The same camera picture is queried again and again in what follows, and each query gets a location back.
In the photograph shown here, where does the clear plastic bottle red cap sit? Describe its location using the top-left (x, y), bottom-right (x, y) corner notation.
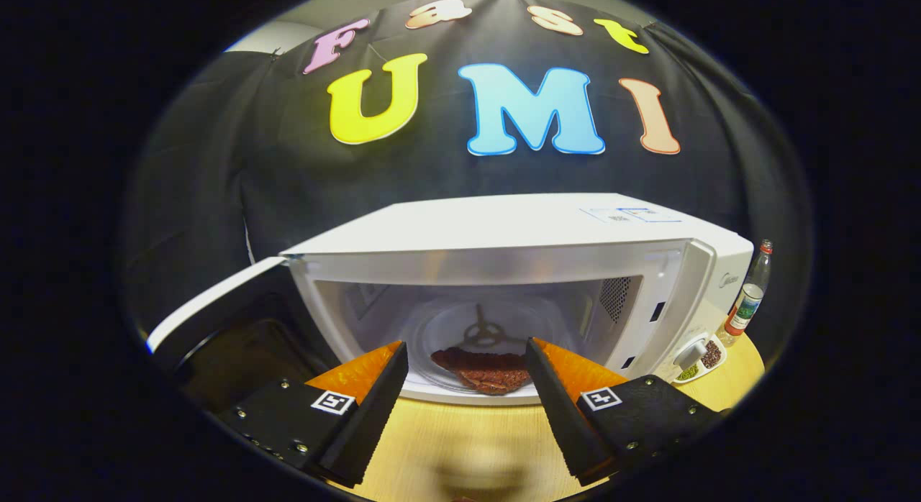
top-left (716, 239), bottom-right (774, 347)

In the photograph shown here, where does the brown meat steak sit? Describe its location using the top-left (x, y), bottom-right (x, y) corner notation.
top-left (430, 347), bottom-right (533, 396)

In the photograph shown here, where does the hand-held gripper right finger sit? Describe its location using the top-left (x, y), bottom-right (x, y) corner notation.
top-left (525, 337), bottom-right (727, 487)

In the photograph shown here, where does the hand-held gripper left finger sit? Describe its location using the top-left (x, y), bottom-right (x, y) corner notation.
top-left (216, 340), bottom-right (409, 488)

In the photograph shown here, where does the white toaster oven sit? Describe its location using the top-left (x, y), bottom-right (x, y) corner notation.
top-left (146, 193), bottom-right (755, 409)

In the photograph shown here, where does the divided white bean dish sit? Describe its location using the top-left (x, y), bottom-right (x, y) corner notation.
top-left (673, 334), bottom-right (727, 384)

